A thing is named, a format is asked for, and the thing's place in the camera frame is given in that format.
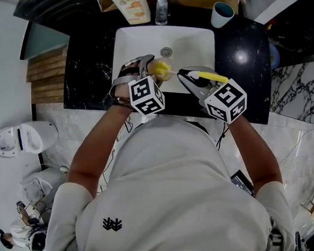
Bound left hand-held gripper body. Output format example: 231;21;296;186
107;73;167;117

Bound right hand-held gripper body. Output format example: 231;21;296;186
196;76;249;126

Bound pink cup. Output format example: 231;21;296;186
146;56;175;83

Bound yellow sponge bottle brush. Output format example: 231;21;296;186
154;61;230;86

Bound pale blue cup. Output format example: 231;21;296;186
210;1;236;29

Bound person's right forearm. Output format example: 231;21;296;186
223;114;288;196

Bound person's left forearm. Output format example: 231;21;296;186
66;101;134;201

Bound person's left hand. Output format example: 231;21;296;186
112;60;142;109

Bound white rectangular sink basin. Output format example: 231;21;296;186
111;23;217;96

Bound black wristband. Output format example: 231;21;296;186
103;95;135;111

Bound clear glass bottle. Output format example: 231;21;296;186
154;0;169;26

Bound black marble counter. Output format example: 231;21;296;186
62;6;276;125

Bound white soap bottle orange label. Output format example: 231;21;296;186
109;0;152;26

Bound blue plate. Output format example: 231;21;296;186
267;43;281;70

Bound white marble veined cabinet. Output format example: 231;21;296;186
267;59;314;126

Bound black screen device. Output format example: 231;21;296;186
229;169;257;197

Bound wooden steps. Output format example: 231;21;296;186
25;44;68;106

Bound person's white shirt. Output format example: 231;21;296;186
46;110;303;251

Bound frosted glass panel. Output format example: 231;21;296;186
19;21;71;63

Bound black shelf unit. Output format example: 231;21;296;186
266;0;314;70

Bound white toilet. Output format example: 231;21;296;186
0;118;60;161

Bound white appliance with open lid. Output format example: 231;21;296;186
18;165;67;205

